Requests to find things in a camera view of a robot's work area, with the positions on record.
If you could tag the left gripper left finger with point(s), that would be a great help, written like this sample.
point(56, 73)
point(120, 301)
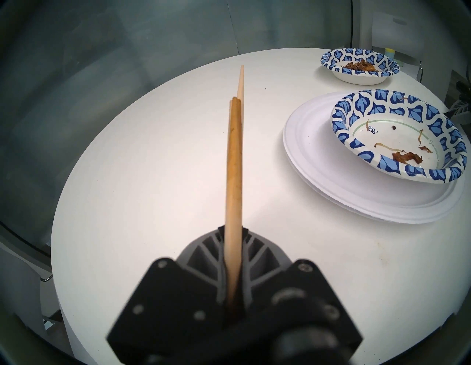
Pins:
point(176, 287)

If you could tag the small blue patterned paper bowl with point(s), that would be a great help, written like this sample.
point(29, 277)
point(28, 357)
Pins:
point(338, 57)

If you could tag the small white foam plate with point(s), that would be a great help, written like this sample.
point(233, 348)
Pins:
point(312, 147)

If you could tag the minced brown food leftovers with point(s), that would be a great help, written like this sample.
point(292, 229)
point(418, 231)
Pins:
point(360, 66)

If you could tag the brown food scraps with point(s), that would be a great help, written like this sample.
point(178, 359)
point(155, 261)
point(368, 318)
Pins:
point(406, 157)

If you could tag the white chair holding bottle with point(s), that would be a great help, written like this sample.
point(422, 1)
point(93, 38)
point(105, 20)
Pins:
point(382, 33)

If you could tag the large white foam plate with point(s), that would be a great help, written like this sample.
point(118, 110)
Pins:
point(386, 220)

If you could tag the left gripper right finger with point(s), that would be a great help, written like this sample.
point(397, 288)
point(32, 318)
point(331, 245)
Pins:
point(279, 272)

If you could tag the large blue patterned paper bowl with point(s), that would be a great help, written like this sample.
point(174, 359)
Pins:
point(382, 97)

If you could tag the clear bottle yellow cap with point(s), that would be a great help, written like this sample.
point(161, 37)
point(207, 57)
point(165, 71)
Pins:
point(390, 52)

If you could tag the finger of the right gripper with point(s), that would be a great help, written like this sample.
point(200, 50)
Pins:
point(461, 110)
point(464, 86)

